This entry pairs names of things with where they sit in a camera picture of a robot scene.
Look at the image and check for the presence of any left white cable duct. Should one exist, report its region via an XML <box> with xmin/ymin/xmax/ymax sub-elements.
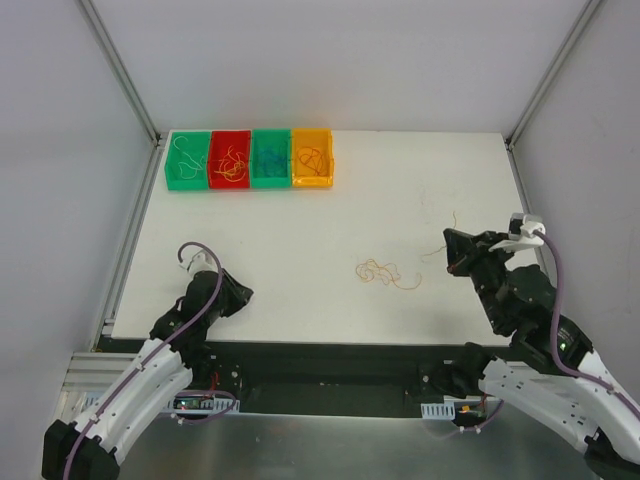
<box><xmin>161</xmin><ymin>395</ymin><xmax>240</xmax><ymax>416</ymax></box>

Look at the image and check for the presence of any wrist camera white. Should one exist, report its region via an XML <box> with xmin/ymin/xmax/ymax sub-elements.
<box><xmin>180</xmin><ymin>251</ymin><xmax>215</xmax><ymax>277</ymax></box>
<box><xmin>489</xmin><ymin>213</ymin><xmax>546</xmax><ymax>253</ymax></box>

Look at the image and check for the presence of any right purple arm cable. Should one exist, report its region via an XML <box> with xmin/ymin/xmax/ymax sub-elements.
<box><xmin>422</xmin><ymin>224</ymin><xmax>640</xmax><ymax>440</ymax></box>

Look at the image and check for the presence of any right white cable duct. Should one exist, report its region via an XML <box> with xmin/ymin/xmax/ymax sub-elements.
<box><xmin>420</xmin><ymin>401</ymin><xmax>456</xmax><ymax>421</ymax></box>

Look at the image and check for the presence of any green bin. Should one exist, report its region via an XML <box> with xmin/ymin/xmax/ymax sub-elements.
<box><xmin>164</xmin><ymin>131</ymin><xmax>211</xmax><ymax>191</ymax></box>
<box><xmin>249</xmin><ymin>129</ymin><xmax>292</xmax><ymax>189</ymax></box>

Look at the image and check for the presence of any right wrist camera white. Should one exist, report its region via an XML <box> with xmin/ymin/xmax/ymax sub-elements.
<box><xmin>489</xmin><ymin>213</ymin><xmax>546</xmax><ymax>253</ymax></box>

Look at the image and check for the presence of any far left green bin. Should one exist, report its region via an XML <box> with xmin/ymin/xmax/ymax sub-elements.
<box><xmin>164</xmin><ymin>131</ymin><xmax>211</xmax><ymax>191</ymax></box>

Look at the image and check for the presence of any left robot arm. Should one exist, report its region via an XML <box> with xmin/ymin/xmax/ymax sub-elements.
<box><xmin>41</xmin><ymin>270</ymin><xmax>254</xmax><ymax>479</ymax></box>

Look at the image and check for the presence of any left aluminium frame post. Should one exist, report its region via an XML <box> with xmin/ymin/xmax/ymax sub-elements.
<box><xmin>74</xmin><ymin>0</ymin><xmax>162</xmax><ymax>146</ymax></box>

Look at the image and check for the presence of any orange bin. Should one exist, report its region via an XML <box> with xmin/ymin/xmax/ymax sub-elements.
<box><xmin>291</xmin><ymin>128</ymin><xmax>335</xmax><ymax>188</ymax></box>

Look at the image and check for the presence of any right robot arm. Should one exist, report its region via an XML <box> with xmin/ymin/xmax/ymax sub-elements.
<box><xmin>431</xmin><ymin>222</ymin><xmax>639</xmax><ymax>479</ymax></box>

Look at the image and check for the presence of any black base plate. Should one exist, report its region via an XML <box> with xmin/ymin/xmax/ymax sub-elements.
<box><xmin>194</xmin><ymin>341</ymin><xmax>464</xmax><ymax>419</ymax></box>

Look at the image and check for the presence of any aluminium frame post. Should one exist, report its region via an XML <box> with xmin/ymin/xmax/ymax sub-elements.
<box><xmin>74</xmin><ymin>0</ymin><xmax>162</xmax><ymax>146</ymax></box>
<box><xmin>505</xmin><ymin>0</ymin><xmax>606</xmax><ymax>152</ymax></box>

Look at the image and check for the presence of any right aluminium frame post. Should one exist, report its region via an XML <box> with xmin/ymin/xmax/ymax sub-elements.
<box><xmin>505</xmin><ymin>0</ymin><xmax>606</xmax><ymax>152</ymax></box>

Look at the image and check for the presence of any red bin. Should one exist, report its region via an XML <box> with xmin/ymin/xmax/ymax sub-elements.
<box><xmin>207</xmin><ymin>130</ymin><xmax>251</xmax><ymax>190</ymax></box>

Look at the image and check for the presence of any white thin wire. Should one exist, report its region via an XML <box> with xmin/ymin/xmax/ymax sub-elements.
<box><xmin>172</xmin><ymin>135</ymin><xmax>207</xmax><ymax>179</ymax></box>

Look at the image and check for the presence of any red thin wire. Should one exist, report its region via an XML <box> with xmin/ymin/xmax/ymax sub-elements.
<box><xmin>297</xmin><ymin>144</ymin><xmax>332</xmax><ymax>177</ymax></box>

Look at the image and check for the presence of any white cable duct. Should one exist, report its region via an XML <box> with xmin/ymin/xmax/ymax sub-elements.
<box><xmin>161</xmin><ymin>395</ymin><xmax>240</xmax><ymax>416</ymax></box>
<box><xmin>420</xmin><ymin>401</ymin><xmax>456</xmax><ymax>421</ymax></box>

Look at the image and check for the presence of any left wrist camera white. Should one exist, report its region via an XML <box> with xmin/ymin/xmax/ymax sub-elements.
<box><xmin>180</xmin><ymin>251</ymin><xmax>215</xmax><ymax>277</ymax></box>

